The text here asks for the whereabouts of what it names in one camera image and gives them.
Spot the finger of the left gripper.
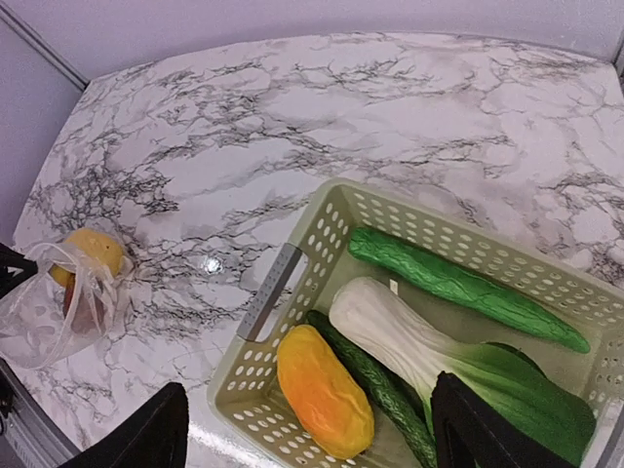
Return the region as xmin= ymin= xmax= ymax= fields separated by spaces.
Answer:
xmin=0 ymin=244 xmax=38 ymax=297

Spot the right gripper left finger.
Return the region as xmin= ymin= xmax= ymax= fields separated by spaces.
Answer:
xmin=63 ymin=382 xmax=189 ymax=468

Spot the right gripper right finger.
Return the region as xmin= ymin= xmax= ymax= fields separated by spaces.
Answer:
xmin=431 ymin=370 xmax=578 ymax=467

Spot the clear polka-dot zip bag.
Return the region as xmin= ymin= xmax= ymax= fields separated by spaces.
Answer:
xmin=1 ymin=243 xmax=133 ymax=369

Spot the dark green fake cucumber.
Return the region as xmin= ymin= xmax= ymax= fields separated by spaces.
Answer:
xmin=306 ymin=310 xmax=438 ymax=467

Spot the yellow fake lemon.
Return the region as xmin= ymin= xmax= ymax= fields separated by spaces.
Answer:
xmin=48 ymin=227 xmax=124 ymax=287

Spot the brown fake potato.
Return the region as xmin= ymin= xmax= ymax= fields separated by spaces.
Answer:
xmin=63 ymin=282 xmax=103 ymax=334

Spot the green fake leafy vegetable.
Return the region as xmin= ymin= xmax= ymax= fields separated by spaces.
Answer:
xmin=329 ymin=277 xmax=596 ymax=466

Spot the light green fake cucumber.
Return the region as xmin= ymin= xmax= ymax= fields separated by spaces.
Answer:
xmin=348 ymin=227 xmax=591 ymax=354

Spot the pale green plastic basket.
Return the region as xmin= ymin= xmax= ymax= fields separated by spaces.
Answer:
xmin=208 ymin=178 xmax=623 ymax=467

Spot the front aluminium rail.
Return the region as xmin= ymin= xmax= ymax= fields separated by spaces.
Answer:
xmin=1 ymin=360 xmax=81 ymax=468

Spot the left aluminium frame post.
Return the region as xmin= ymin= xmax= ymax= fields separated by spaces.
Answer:
xmin=0 ymin=1 xmax=90 ymax=93

